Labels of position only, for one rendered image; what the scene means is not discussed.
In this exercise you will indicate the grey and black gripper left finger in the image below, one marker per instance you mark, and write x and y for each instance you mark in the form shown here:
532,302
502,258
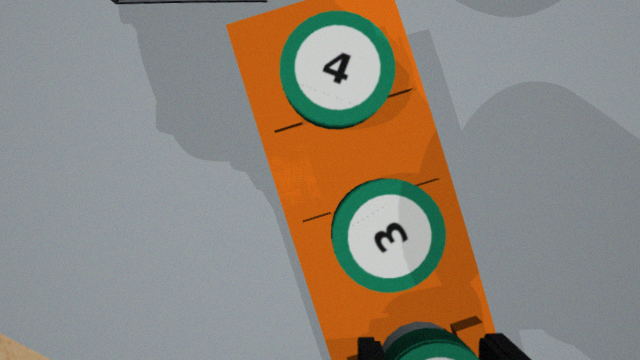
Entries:
369,349

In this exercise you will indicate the grey bench mat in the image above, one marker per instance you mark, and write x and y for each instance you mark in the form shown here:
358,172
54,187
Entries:
139,218

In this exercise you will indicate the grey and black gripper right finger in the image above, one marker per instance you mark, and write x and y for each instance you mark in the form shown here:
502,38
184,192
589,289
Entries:
496,346

